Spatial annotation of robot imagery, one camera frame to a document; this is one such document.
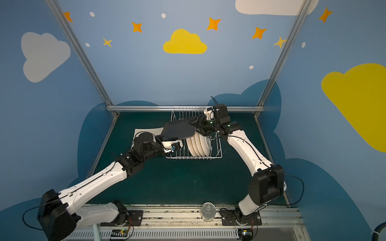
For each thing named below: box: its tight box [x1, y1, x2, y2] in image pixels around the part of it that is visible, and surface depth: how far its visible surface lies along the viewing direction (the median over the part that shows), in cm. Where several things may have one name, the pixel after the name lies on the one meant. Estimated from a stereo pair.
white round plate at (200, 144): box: [195, 132, 207, 157], surface depth 88 cm
